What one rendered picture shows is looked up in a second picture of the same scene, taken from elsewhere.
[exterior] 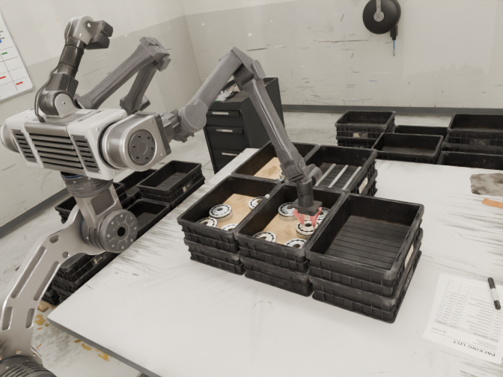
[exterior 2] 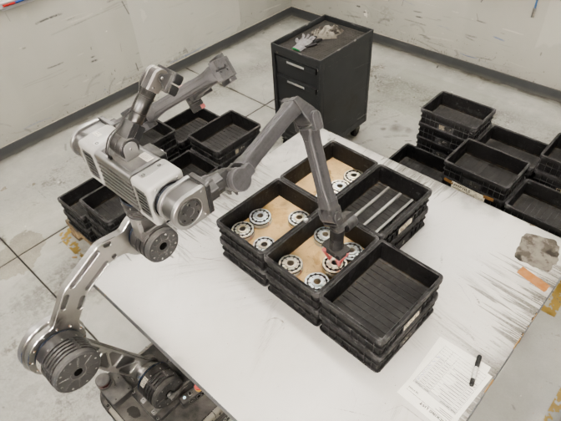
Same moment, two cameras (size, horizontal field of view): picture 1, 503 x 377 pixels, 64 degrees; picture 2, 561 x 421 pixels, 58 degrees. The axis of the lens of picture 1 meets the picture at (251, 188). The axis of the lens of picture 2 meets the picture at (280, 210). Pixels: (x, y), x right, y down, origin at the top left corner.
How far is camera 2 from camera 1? 0.69 m
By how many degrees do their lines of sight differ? 16
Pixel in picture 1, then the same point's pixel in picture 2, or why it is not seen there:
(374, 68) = (505, 23)
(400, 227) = (418, 285)
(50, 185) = (96, 89)
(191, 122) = (236, 186)
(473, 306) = (452, 377)
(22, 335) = (73, 314)
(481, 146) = not seen: outside the picture
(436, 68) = not seen: outside the picture
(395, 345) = (372, 392)
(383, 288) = (375, 347)
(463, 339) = (428, 403)
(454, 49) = not seen: outside the picture
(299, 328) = (300, 353)
